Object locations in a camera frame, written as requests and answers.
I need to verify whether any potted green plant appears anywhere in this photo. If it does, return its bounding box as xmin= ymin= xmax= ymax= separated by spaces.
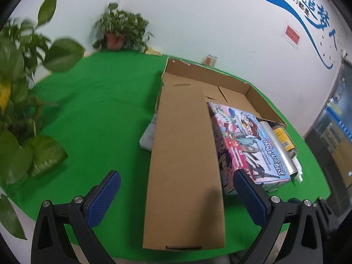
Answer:
xmin=92 ymin=3 xmax=154 ymax=53

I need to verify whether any brown cardboard box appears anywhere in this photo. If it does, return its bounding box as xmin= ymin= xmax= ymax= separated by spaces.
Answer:
xmin=142 ymin=57 xmax=288 ymax=251

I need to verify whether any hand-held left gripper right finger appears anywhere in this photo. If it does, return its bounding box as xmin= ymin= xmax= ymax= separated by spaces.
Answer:
xmin=233 ymin=169 xmax=323 ymax=264

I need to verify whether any grey blister pack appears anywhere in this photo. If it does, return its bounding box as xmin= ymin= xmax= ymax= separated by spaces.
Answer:
xmin=139 ymin=121 xmax=157 ymax=152

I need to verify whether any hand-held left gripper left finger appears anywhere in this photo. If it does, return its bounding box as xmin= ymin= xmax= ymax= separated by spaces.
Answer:
xmin=31 ymin=170 xmax=121 ymax=264

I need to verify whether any red wall sign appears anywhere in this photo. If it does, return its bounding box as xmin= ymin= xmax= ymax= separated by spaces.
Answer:
xmin=283 ymin=22 xmax=301 ymax=50

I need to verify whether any silver metal can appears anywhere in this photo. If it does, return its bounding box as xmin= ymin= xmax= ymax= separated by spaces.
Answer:
xmin=257 ymin=121 xmax=299 ymax=180

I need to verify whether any yellow label jar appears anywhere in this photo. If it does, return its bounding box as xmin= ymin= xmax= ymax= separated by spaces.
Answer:
xmin=272 ymin=125 xmax=299 ymax=154

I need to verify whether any colourful printed puzzle box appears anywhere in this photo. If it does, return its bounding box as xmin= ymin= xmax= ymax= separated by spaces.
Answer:
xmin=207 ymin=101 xmax=292 ymax=196

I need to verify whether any glass door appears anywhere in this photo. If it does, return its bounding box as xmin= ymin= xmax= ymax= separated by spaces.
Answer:
xmin=304 ymin=52 xmax=352 ymax=212

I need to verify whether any large leafy plant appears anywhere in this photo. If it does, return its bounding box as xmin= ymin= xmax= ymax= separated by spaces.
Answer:
xmin=0 ymin=0 xmax=86 ymax=240

